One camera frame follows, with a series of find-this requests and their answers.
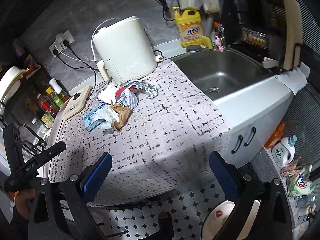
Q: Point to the white cloth on counter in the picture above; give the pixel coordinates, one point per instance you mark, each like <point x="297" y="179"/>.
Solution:
<point x="295" y="80"/>

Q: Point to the black dish rack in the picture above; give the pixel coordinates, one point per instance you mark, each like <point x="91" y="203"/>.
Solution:
<point x="257" y="28"/>

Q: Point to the person's left hand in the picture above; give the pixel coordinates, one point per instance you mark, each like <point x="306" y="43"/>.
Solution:
<point x="21" y="199"/>

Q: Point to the white cabinet doors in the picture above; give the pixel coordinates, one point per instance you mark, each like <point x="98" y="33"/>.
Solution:
<point x="245" y="143"/>

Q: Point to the white air fryer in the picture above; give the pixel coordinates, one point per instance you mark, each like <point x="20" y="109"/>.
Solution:
<point x="125" y="50"/>

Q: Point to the wooden cutting board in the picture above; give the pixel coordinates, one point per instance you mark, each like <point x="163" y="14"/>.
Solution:
<point x="294" y="34"/>

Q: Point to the black spice rack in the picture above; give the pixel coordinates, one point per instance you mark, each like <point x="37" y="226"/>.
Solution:
<point x="23" y="106"/>

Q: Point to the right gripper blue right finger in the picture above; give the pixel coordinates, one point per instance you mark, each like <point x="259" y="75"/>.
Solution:
<point x="227" y="175"/>

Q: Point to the white laundry detergent bottle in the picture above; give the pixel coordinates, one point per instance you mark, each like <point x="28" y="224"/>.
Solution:
<point x="284" y="151"/>

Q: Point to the white tissue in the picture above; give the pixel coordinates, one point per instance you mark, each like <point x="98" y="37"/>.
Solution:
<point x="108" y="95"/>

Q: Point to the green white refill pouch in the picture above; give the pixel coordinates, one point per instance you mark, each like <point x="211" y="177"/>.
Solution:
<point x="299" y="184"/>

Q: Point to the red white wrapper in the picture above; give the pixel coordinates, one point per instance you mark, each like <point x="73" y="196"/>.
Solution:
<point x="126" y="97"/>

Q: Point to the silver foil snack wrapper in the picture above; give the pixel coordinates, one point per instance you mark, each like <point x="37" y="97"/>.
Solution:
<point x="150" y="91"/>

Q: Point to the stainless steel sink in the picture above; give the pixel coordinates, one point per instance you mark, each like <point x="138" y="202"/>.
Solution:
<point x="219" y="74"/>

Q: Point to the brown paper bag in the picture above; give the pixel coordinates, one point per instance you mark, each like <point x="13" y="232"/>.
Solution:
<point x="123" y="115"/>

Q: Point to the orange cleaner bottle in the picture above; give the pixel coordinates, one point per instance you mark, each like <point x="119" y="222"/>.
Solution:
<point x="276" y="136"/>

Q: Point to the patterned white tablecloth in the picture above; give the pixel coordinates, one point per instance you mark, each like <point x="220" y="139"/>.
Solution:
<point x="165" y="143"/>

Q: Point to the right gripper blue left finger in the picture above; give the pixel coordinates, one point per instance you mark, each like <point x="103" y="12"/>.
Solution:
<point x="94" y="176"/>

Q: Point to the blue white medicine box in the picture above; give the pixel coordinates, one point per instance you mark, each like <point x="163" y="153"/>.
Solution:
<point x="97" y="117"/>

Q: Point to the white wall power outlet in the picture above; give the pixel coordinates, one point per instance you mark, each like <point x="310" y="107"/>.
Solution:
<point x="58" y="45"/>

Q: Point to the yellow dish soap bottle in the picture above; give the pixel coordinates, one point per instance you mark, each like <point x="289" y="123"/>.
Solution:
<point x="190" y="28"/>

